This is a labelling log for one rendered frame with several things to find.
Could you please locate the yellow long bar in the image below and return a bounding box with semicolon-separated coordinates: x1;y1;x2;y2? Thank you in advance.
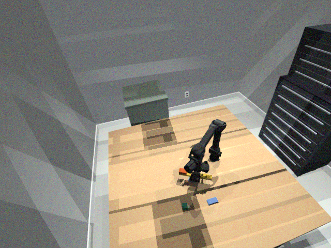
179;168;212;181

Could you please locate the green cube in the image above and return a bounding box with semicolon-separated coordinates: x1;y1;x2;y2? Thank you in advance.
182;203;188;210

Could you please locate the dark blue rectangular bar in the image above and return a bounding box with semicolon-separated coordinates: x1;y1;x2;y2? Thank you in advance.
207;197;218;205

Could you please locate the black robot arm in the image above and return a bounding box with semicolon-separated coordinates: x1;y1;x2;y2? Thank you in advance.
184;119;227;174

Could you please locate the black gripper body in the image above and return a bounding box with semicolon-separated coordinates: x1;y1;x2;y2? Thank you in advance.
190;164;202;182

